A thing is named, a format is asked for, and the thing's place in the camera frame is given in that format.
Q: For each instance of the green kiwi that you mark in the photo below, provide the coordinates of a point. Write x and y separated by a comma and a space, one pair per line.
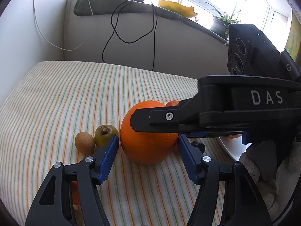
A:
103, 136

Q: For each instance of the person's right hand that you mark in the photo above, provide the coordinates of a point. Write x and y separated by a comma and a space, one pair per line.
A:
250, 169

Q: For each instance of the large orange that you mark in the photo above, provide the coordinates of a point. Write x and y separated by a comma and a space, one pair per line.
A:
145, 146

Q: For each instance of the yellow bowl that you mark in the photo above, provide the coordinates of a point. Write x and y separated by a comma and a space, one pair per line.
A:
176, 8

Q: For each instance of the white floral bowl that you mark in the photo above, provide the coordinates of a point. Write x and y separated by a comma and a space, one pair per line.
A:
231, 148

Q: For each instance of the green windowsill cushion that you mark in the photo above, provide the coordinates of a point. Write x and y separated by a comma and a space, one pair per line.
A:
141, 8

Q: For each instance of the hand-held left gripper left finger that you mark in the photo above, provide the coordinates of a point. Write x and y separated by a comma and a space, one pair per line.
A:
108, 160

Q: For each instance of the small brown round fruit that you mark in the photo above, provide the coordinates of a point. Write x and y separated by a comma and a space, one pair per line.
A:
84, 143

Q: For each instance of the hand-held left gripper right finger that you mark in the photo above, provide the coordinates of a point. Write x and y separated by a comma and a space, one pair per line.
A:
185, 153

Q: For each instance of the striped bed sheet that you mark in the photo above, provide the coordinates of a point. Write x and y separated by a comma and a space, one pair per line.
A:
58, 103

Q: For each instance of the small tangerine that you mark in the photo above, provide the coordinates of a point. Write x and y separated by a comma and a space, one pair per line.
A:
75, 193
232, 136
176, 147

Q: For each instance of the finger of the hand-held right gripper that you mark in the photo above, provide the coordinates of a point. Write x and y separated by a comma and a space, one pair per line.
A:
160, 120

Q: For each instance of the large tangerine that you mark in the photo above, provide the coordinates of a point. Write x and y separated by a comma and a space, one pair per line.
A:
172, 103

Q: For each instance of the yellow patterned cloth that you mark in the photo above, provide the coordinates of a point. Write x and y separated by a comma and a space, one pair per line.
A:
291, 42

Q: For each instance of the potted plant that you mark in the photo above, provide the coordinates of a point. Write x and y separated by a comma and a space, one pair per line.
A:
218, 26

